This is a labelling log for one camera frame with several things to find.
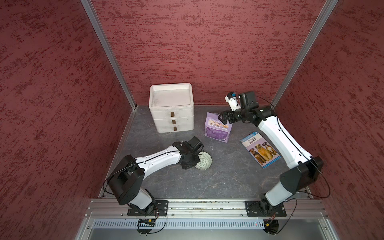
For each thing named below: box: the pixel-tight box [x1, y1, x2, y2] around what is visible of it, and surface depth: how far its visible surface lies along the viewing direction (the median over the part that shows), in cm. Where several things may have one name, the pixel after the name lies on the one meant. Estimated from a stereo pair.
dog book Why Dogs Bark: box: [239, 131, 282, 169], surface depth 97 cm
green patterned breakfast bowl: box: [195, 151, 213, 170], surface depth 89 cm
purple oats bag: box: [204, 112, 233, 143], surface depth 94 cm
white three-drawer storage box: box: [149, 83, 194, 133], surface depth 94 cm
